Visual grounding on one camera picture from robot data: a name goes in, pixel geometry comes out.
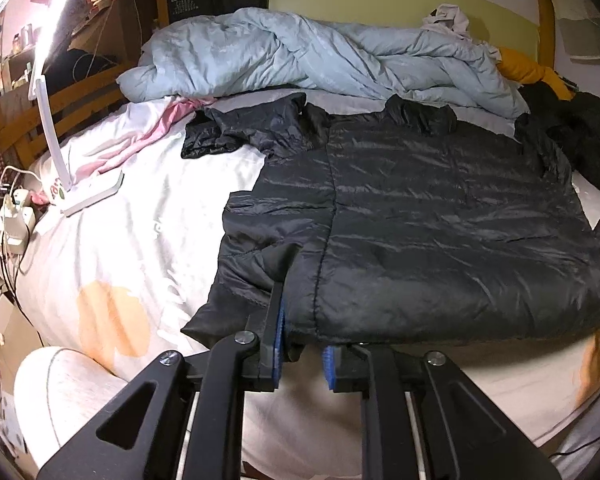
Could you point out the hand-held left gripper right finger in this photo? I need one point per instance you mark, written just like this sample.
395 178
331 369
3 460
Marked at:
327 367

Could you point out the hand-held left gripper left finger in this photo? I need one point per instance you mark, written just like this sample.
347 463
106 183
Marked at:
278 340

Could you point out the black puffer jacket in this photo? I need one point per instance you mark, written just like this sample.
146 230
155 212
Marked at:
430 210

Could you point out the bed with white printed sheet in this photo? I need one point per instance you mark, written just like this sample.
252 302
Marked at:
130 240

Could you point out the white desk lamp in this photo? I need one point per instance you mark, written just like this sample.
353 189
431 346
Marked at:
92 192

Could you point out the pink cloth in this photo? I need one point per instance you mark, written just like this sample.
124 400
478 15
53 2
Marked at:
145 140

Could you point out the light blue duvet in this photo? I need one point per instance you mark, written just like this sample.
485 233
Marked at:
280 55

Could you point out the white power strip with chargers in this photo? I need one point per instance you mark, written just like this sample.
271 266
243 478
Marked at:
12 225

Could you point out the yellow garment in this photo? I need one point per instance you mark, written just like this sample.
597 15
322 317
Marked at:
520 67

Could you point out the black fuzzy garment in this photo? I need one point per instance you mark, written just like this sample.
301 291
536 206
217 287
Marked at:
590 125

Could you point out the white crumpled cloth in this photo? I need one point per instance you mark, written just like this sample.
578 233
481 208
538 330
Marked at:
452 17

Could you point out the shelf with bottles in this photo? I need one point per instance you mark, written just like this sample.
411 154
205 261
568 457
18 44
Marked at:
15 55

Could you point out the white hanging sheet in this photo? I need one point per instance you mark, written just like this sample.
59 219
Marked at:
580 25

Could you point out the wooden bed frame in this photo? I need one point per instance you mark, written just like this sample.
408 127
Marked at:
25 120

